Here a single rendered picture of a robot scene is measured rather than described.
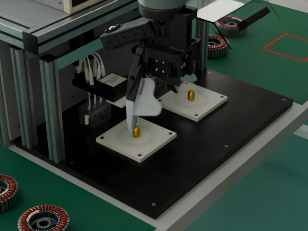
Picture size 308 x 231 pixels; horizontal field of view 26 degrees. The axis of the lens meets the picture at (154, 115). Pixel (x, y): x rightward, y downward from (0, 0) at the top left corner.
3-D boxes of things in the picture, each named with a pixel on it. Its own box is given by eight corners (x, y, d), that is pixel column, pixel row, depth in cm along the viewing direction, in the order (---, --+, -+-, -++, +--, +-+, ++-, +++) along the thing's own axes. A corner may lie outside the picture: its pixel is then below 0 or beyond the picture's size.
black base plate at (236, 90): (292, 105, 193) (293, 98, 192) (155, 220, 151) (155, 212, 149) (164, 59, 218) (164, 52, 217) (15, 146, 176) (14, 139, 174)
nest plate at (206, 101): (227, 100, 191) (228, 96, 191) (197, 122, 181) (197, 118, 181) (185, 84, 199) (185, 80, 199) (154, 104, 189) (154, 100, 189)
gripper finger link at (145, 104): (148, 139, 102) (166, 81, 102) (116, 128, 105) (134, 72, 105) (156, 140, 105) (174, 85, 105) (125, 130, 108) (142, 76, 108)
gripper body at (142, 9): (178, 91, 103) (179, 19, 97) (130, 78, 107) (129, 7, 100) (200, 71, 109) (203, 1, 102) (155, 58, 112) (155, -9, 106)
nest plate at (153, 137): (176, 136, 175) (176, 133, 175) (140, 163, 165) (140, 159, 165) (133, 118, 183) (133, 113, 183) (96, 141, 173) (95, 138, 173)
